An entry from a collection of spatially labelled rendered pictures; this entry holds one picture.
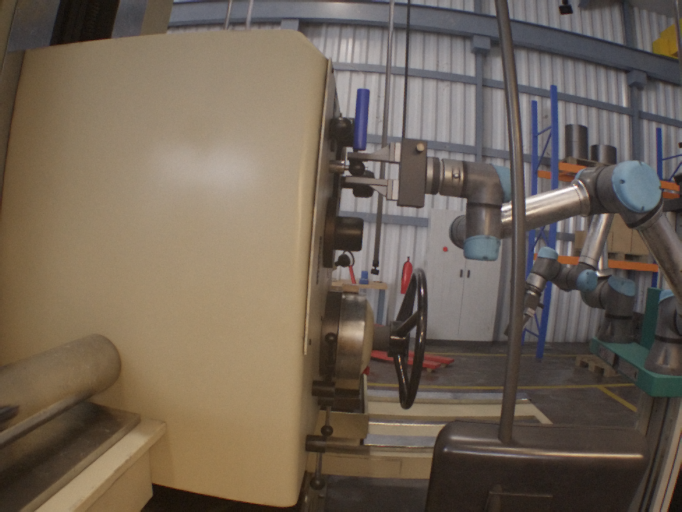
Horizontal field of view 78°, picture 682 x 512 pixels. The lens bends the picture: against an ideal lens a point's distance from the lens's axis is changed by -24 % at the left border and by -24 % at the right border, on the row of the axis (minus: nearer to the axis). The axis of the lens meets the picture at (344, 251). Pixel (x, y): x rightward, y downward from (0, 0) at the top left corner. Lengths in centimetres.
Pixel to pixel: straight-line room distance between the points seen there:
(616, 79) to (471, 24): 321
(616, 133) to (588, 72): 131
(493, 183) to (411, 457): 135
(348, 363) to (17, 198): 87
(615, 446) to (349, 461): 149
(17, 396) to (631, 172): 118
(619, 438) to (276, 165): 68
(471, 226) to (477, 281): 734
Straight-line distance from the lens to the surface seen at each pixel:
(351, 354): 128
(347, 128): 85
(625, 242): 862
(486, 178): 103
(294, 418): 89
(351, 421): 186
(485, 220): 102
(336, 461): 211
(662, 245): 123
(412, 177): 102
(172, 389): 92
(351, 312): 128
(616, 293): 190
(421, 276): 129
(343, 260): 161
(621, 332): 190
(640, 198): 115
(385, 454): 213
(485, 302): 843
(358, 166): 102
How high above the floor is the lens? 155
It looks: 1 degrees down
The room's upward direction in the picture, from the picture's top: 5 degrees clockwise
